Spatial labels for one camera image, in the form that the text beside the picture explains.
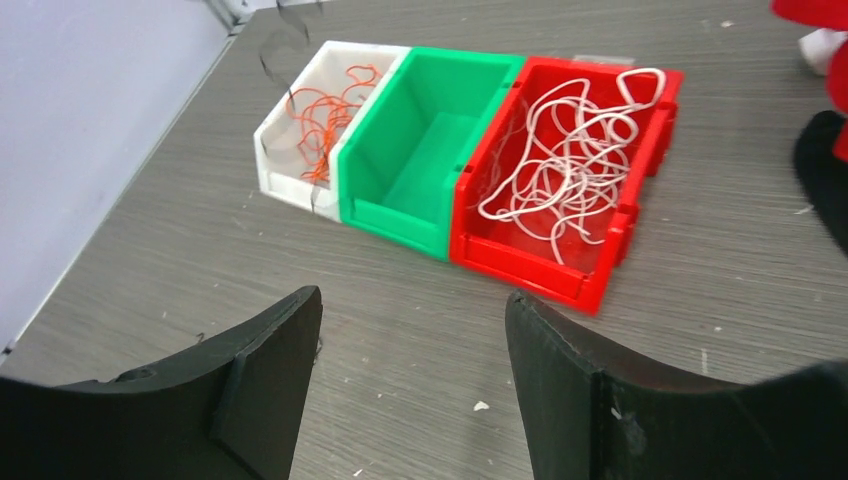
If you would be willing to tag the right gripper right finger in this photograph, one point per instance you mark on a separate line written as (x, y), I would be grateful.
(595, 409)

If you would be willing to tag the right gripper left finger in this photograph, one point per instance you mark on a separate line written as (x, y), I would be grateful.
(228, 407)

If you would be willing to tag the red plastic bin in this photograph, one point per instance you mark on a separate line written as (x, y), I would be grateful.
(550, 198)

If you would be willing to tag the white plastic bin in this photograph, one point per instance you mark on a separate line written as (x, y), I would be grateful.
(297, 145)

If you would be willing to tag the green plastic bin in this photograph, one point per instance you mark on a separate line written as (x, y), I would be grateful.
(398, 170)

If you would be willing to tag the black t-shirt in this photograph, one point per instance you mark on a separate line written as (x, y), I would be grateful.
(822, 175)

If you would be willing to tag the red t-shirt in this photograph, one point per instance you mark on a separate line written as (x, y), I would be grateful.
(830, 14)

